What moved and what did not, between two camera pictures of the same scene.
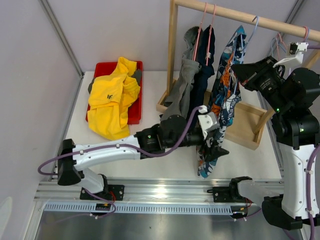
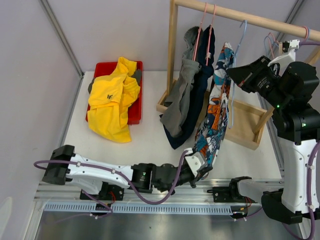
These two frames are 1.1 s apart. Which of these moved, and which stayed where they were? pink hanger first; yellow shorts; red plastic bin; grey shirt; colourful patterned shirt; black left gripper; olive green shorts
Moved: black left gripper; colourful patterned shirt
Stayed: olive green shorts; grey shirt; pink hanger first; yellow shorts; red plastic bin
